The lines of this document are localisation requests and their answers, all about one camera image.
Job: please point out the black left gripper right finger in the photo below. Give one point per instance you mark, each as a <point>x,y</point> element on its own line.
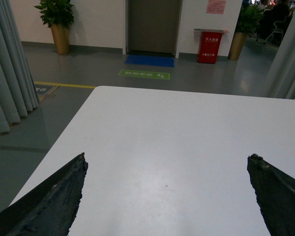
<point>275,195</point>

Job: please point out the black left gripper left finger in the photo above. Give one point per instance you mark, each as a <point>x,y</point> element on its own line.
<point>51,207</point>

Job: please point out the right grey curtain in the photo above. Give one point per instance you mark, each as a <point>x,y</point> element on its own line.
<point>280,81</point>

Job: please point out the grey curtain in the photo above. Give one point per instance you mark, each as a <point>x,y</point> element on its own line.
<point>280,81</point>
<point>18,96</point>

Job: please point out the left grey curtain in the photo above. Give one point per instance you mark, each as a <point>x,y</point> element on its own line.
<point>18,96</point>

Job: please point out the green floor sign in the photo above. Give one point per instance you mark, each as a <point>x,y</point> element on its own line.
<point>145,74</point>

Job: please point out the white office chair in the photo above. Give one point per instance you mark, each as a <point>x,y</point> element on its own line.
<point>273,32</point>

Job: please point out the red fire extinguisher box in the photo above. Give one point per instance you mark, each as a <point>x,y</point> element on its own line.
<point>209,44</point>

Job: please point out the blue floor mat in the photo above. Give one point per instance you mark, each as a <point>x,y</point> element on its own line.
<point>150,60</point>

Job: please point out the right potted green plant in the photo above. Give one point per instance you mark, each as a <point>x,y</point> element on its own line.
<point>247,24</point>

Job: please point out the potted green plant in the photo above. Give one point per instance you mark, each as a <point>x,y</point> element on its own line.
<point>247,24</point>
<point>58,16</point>

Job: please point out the seated person in black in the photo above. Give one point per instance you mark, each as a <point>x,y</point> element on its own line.
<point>279,13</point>

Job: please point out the left potted green plant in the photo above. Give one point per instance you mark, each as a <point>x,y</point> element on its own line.
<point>58,16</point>

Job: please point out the grey door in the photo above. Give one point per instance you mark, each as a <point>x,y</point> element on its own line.
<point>153,27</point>

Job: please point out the pink wall notice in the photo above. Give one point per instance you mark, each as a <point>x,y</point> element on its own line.
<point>216,7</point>

